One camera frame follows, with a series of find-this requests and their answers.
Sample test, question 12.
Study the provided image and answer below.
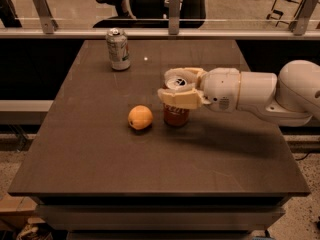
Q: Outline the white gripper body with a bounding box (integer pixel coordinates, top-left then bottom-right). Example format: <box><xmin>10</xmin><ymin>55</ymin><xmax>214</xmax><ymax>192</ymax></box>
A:
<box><xmin>200</xmin><ymin>68</ymin><xmax>241</xmax><ymax>112</ymax></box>

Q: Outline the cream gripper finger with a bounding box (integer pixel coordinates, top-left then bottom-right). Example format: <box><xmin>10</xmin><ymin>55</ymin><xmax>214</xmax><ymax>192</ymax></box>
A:
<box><xmin>164</xmin><ymin>67</ymin><xmax>206</xmax><ymax>88</ymax></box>
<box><xmin>157</xmin><ymin>83</ymin><xmax>210</xmax><ymax>110</ymax></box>

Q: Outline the red coke can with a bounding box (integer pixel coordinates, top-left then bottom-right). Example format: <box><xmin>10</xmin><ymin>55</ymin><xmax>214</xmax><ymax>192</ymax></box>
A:
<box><xmin>163</xmin><ymin>77</ymin><xmax>189</xmax><ymax>127</ymax></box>

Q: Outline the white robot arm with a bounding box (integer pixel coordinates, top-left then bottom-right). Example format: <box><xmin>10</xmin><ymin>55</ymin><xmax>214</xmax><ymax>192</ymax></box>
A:
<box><xmin>158</xmin><ymin>60</ymin><xmax>320</xmax><ymax>127</ymax></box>

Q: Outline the white green soda can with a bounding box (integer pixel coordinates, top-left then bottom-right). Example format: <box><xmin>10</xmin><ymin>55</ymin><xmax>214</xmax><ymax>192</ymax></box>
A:
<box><xmin>106</xmin><ymin>28</ymin><xmax>130</xmax><ymax>71</ymax></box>

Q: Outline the orange fruit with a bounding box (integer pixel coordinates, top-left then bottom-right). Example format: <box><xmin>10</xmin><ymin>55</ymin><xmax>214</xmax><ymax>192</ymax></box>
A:
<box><xmin>128</xmin><ymin>105</ymin><xmax>153</xmax><ymax>130</ymax></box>

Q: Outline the black office chair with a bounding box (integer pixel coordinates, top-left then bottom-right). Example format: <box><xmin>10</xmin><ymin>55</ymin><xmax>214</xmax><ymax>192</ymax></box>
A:
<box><xmin>93</xmin><ymin>0</ymin><xmax>206</xmax><ymax>28</ymax></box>

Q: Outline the brown table with drawers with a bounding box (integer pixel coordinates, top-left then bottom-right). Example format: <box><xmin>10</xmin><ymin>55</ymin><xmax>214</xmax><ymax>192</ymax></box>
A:
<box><xmin>9</xmin><ymin>40</ymin><xmax>309</xmax><ymax>235</ymax></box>

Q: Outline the wooden chair in background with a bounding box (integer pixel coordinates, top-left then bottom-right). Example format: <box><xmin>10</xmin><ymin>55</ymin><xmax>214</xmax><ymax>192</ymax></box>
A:
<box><xmin>266</xmin><ymin>0</ymin><xmax>304</xmax><ymax>26</ymax></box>

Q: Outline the cardboard box on floor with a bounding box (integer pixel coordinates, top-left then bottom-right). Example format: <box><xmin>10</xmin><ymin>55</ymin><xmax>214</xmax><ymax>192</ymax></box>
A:
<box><xmin>0</xmin><ymin>193</ymin><xmax>46</xmax><ymax>233</ymax></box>

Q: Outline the middle metal glass bracket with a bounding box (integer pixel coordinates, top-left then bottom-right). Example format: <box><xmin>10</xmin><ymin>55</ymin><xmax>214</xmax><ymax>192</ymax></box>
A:
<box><xmin>168</xmin><ymin>0</ymin><xmax>180</xmax><ymax>35</ymax></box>

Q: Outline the metal glass bracket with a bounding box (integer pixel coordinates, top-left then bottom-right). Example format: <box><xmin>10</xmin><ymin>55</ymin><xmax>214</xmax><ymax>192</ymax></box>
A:
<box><xmin>289</xmin><ymin>0</ymin><xmax>319</xmax><ymax>36</ymax></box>
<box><xmin>168</xmin><ymin>0</ymin><xmax>180</xmax><ymax>35</ymax></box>
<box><xmin>32</xmin><ymin>0</ymin><xmax>58</xmax><ymax>34</ymax></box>

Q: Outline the right metal glass bracket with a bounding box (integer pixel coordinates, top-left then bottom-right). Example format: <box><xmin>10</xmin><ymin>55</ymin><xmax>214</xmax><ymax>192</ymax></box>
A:
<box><xmin>289</xmin><ymin>0</ymin><xmax>319</xmax><ymax>36</ymax></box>

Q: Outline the black cable on floor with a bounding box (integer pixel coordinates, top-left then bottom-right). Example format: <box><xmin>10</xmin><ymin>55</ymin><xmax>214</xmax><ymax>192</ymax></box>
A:
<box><xmin>294</xmin><ymin>151</ymin><xmax>313</xmax><ymax>162</ymax></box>

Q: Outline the left metal glass bracket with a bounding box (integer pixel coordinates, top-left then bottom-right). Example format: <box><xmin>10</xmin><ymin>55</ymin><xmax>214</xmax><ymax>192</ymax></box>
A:
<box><xmin>32</xmin><ymin>0</ymin><xmax>58</xmax><ymax>34</ymax></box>

